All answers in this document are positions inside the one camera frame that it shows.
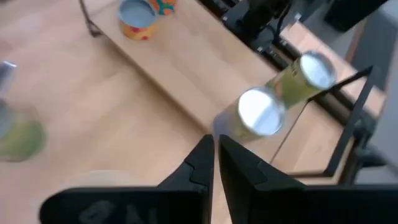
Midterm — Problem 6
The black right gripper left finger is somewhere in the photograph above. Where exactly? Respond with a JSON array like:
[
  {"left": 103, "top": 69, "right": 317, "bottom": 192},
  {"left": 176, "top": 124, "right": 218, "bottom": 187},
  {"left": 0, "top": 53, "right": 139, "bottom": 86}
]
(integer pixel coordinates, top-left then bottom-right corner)
[{"left": 39, "top": 134, "right": 215, "bottom": 224}]

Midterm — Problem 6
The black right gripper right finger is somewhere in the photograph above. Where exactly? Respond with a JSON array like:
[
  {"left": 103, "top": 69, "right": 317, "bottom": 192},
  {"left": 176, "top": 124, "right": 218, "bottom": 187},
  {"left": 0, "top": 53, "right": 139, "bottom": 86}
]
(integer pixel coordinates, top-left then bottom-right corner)
[{"left": 218, "top": 134, "right": 398, "bottom": 224}]

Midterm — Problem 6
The pale green labelled can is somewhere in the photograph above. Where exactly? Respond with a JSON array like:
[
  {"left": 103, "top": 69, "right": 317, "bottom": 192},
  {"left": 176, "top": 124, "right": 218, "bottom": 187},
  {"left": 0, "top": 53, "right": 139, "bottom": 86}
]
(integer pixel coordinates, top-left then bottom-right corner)
[{"left": 213, "top": 86, "right": 286, "bottom": 144}]

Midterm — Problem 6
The olive green tall can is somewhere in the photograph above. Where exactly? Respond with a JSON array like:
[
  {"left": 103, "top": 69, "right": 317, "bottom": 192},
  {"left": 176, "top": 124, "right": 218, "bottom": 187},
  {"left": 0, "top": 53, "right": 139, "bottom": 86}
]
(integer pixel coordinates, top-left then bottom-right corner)
[{"left": 266, "top": 50, "right": 338, "bottom": 110}]

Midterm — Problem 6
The oranges green can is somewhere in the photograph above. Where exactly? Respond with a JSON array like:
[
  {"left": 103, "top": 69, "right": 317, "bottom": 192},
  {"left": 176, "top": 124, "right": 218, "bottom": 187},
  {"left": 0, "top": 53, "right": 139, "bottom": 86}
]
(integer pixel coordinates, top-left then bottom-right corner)
[{"left": 0, "top": 99, "right": 47, "bottom": 162}]

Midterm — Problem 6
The tomatoes blue can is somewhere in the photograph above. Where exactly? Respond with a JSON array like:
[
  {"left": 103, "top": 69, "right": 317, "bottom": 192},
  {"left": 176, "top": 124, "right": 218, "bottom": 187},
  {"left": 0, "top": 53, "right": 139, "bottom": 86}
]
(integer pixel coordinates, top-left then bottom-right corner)
[{"left": 148, "top": 0, "right": 177, "bottom": 16}]

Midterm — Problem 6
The mixed yellow can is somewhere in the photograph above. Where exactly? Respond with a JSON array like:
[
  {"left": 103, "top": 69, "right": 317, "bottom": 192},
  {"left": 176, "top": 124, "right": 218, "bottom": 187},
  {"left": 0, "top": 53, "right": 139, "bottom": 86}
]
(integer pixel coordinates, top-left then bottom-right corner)
[{"left": 117, "top": 0, "right": 160, "bottom": 41}]

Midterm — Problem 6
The wooden shelf black metal frame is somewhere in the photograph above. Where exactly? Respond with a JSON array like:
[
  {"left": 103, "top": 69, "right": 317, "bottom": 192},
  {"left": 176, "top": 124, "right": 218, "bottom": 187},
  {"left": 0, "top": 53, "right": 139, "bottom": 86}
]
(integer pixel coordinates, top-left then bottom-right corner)
[{"left": 77, "top": 0, "right": 388, "bottom": 187}]

